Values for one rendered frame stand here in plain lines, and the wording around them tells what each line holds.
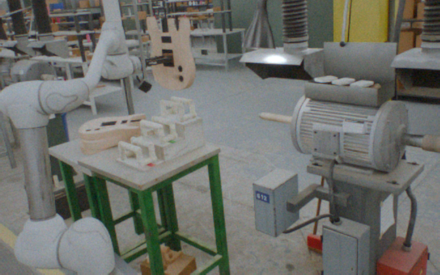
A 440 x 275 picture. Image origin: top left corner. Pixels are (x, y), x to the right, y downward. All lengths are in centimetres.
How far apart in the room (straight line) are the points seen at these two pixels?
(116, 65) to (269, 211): 109
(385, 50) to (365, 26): 91
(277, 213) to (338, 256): 29
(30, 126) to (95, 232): 48
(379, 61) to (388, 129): 27
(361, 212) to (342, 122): 35
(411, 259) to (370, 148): 48
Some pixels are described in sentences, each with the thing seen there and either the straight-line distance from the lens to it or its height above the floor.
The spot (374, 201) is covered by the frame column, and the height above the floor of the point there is 103.
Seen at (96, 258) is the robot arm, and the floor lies 85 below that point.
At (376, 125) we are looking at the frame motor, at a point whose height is 132.
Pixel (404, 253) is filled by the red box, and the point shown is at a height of 79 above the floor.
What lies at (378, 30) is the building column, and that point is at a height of 151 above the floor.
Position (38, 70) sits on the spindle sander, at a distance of 376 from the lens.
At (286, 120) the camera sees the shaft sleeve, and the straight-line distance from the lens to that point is 177.
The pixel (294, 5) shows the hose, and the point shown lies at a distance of 172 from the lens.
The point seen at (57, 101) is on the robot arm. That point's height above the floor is 147.
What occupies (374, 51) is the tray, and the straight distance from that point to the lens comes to 162.
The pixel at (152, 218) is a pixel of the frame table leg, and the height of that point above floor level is 73.
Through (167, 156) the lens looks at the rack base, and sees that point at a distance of 231.
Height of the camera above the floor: 180
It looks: 18 degrees down
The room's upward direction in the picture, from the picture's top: 6 degrees counter-clockwise
